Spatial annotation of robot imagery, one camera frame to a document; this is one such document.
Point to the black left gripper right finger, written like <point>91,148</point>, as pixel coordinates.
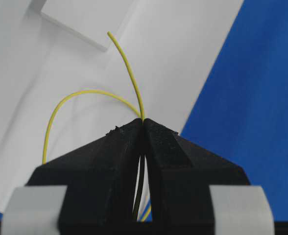
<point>180,173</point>

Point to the blue table cloth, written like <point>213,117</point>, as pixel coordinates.
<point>241,112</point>

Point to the large white base board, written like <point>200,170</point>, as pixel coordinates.
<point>171,46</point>

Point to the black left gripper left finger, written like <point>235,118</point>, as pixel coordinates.
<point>100,178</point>

